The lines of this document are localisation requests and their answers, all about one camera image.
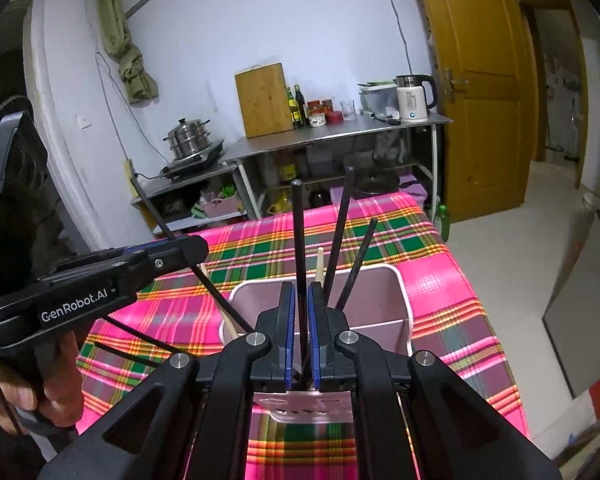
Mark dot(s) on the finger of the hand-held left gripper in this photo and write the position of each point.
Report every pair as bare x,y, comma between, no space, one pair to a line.
145,249
180,255

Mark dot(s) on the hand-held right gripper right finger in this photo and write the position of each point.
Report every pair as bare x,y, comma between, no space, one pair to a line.
314,340

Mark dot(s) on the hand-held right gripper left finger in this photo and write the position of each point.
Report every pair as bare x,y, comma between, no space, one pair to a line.
289,340

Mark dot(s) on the pink plastic utensil holder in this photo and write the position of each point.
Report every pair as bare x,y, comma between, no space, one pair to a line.
380,300

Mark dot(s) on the person's left hand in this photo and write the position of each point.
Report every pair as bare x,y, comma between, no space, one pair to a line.
60,385

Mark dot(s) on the low steel stove stand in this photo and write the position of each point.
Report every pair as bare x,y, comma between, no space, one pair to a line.
150,192

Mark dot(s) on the pink storage basket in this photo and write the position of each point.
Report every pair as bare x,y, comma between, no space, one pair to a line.
220,207

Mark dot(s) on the cream power strip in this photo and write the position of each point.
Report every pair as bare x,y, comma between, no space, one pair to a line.
128,175

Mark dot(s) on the black induction cooker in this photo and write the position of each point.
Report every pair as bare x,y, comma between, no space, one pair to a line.
195,162

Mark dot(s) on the steel steamer pot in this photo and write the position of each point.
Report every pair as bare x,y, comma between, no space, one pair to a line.
187,140

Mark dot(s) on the pink plaid tablecloth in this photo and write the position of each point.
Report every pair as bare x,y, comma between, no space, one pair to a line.
455,310

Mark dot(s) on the green plastic bottle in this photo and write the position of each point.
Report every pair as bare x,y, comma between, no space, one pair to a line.
442,222

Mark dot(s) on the wooden cutting board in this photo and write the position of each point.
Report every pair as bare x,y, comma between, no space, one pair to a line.
262,100

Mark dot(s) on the olive hanging cloth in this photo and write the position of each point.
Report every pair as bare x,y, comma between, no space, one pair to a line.
130,60

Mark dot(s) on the steel kitchen counter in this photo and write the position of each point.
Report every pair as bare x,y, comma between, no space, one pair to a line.
330,132

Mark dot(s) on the red lid sauce jar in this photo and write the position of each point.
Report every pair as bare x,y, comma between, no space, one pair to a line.
317,116

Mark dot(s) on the flat red tin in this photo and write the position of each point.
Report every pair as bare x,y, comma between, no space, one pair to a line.
335,118

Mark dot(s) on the small red lid jar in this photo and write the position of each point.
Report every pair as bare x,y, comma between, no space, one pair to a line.
328,106

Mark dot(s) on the clear drinking glass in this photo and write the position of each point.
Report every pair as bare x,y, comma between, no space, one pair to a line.
348,111

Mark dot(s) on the grey plastic container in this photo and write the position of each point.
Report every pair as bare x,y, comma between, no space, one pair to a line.
377,100

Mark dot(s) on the white electric kettle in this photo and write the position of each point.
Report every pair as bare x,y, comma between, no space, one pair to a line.
412,100

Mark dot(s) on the grey metal cabinet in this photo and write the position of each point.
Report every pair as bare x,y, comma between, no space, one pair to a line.
580,310

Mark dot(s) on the yellow wooden door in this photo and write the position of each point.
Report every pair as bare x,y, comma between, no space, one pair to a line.
480,110

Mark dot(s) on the white wall switch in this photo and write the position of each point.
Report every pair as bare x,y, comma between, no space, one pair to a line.
84,121

